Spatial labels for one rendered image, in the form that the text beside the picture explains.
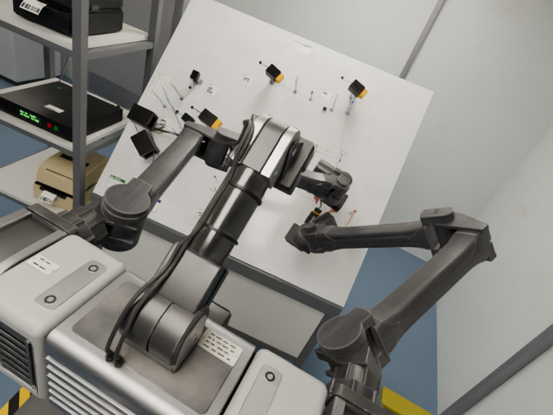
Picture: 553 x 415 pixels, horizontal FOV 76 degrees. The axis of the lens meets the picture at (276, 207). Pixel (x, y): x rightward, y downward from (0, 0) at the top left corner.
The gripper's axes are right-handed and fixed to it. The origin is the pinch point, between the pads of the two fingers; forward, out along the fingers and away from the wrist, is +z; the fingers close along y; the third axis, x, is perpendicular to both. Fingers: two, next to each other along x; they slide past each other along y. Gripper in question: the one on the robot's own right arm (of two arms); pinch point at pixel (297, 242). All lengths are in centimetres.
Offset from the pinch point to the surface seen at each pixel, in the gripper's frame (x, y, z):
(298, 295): 13.1, -12.8, 24.6
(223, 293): 30, 15, 46
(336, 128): -55, 12, 10
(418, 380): 5, -122, 123
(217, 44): -58, 78, 9
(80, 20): -16, 99, -27
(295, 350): 33, -29, 56
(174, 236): 22, 45, 26
